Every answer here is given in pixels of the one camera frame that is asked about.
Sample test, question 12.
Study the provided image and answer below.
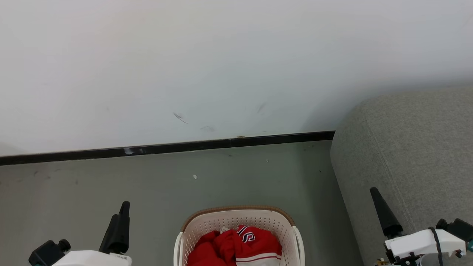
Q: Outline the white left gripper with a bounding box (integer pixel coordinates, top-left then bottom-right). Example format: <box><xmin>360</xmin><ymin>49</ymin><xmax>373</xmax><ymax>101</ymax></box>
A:
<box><xmin>51</xmin><ymin>201</ymin><xmax>132</xmax><ymax>266</ymax></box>

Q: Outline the red and white jersey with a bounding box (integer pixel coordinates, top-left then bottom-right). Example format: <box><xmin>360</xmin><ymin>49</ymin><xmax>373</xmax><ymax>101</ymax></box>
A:
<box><xmin>187</xmin><ymin>225</ymin><xmax>283</xmax><ymax>266</ymax></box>

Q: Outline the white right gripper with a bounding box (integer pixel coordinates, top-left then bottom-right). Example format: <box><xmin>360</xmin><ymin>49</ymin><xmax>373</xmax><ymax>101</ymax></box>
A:
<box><xmin>370</xmin><ymin>187</ymin><xmax>467</xmax><ymax>266</ymax></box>

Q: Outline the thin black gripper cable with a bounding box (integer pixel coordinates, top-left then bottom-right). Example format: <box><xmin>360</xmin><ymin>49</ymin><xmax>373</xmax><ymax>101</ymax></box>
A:
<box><xmin>429</xmin><ymin>226</ymin><xmax>444</xmax><ymax>258</ymax></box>

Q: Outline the cream laundry basket brown rim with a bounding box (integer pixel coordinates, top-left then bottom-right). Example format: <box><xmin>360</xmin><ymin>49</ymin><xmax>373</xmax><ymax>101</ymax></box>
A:
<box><xmin>174</xmin><ymin>206</ymin><xmax>306</xmax><ymax>266</ymax></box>

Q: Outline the black wall baseboard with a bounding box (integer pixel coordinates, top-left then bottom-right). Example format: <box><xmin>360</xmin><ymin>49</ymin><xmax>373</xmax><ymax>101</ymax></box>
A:
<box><xmin>0</xmin><ymin>130</ymin><xmax>336</xmax><ymax>166</ymax></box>

